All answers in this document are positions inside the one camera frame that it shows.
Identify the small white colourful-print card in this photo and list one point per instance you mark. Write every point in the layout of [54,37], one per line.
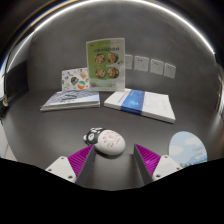
[75,80]

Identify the white panda-print computer mouse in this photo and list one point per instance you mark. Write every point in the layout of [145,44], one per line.
[109,142]

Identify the white book with blue band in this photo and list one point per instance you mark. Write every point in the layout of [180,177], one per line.
[143,104]

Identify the green menu sign stand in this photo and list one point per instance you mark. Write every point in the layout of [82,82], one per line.
[106,65]

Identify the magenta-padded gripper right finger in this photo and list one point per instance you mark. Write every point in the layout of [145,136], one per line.
[165,166]

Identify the oval landscape-print mouse pad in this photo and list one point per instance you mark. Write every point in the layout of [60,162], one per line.
[186,148]

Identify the curved ceiling light strip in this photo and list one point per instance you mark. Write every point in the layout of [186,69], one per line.
[46,20]

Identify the grey-cover book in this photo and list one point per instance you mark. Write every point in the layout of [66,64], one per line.
[71,100]

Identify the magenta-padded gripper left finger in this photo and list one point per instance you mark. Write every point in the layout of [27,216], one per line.
[62,167]

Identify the white wall socket group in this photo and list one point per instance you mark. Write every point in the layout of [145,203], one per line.
[156,66]

